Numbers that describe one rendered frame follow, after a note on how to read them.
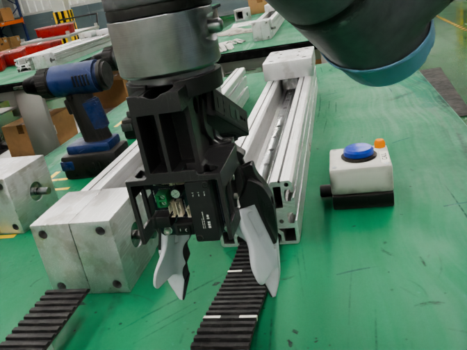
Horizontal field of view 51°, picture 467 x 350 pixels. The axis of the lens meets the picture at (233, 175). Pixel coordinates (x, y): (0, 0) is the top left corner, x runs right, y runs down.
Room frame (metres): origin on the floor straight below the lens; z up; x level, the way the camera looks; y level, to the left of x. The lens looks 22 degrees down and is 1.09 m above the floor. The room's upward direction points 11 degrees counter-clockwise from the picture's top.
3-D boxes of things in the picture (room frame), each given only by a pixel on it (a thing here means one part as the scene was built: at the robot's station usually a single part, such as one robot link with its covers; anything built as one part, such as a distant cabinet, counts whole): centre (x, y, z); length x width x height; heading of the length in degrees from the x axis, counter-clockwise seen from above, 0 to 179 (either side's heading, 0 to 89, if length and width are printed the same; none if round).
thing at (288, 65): (1.16, -0.18, 0.87); 0.16 x 0.11 x 0.07; 165
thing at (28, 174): (0.76, 0.36, 0.83); 0.11 x 0.10 x 0.10; 71
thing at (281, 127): (0.92, -0.12, 0.82); 0.80 x 0.10 x 0.09; 165
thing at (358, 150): (0.61, -0.17, 0.84); 0.04 x 0.04 x 0.02
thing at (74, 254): (0.53, 0.17, 0.83); 0.12 x 0.09 x 0.10; 75
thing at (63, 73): (0.94, 0.29, 0.89); 0.20 x 0.08 x 0.22; 77
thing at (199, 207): (0.36, 0.03, 0.97); 0.09 x 0.08 x 0.12; 165
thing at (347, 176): (0.61, -0.16, 0.81); 0.10 x 0.08 x 0.06; 75
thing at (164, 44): (0.36, 0.03, 1.05); 0.08 x 0.08 x 0.05
